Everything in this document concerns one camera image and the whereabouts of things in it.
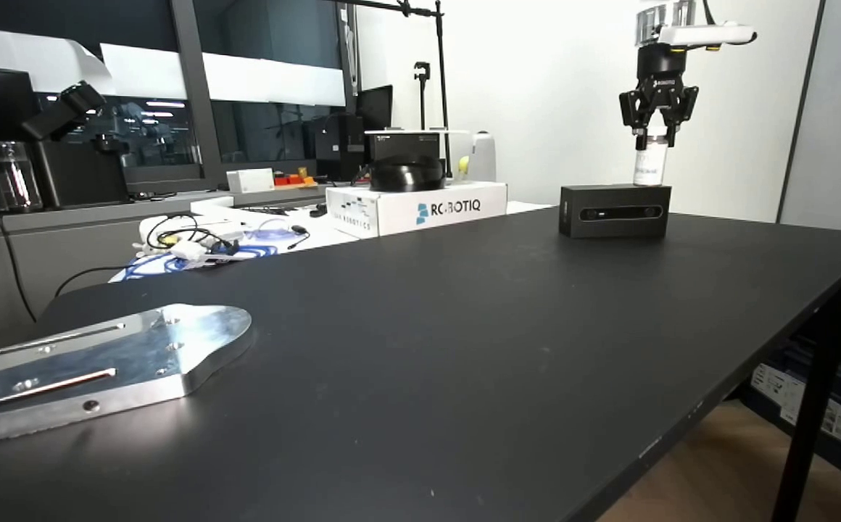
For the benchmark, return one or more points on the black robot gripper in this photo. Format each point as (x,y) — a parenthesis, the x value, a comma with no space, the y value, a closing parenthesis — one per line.
(659,82)

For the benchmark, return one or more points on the small white bottle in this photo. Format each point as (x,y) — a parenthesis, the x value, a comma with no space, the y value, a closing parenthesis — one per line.
(650,159)

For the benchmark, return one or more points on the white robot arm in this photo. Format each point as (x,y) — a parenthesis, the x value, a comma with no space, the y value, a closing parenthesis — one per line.
(647,24)

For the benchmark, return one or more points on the black rectangular box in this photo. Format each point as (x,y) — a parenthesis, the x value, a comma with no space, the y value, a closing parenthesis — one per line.
(613,209)

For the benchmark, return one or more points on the black device on box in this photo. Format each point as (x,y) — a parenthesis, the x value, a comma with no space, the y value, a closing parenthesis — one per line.
(405,162)

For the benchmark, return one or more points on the white Robotiq cardboard box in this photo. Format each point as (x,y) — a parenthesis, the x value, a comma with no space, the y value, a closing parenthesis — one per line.
(372,212)

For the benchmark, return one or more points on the small white box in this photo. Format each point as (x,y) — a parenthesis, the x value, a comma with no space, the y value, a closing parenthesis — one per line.
(251,182)

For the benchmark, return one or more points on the black table leg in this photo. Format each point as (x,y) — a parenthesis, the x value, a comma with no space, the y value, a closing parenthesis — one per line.
(810,415)

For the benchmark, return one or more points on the black computer monitor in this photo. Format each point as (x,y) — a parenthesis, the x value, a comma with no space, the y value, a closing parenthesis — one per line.
(159,144)

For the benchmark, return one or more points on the metal mounting plate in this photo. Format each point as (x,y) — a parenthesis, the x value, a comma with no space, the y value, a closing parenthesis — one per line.
(114,367)

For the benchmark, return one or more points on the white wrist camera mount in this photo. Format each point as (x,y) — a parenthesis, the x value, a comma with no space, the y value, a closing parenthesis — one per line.
(705,37)

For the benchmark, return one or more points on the black vertical post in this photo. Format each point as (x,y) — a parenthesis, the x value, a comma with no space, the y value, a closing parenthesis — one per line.
(198,92)

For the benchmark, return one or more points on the black camera on stand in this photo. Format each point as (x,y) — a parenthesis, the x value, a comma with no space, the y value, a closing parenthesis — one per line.
(76,106)

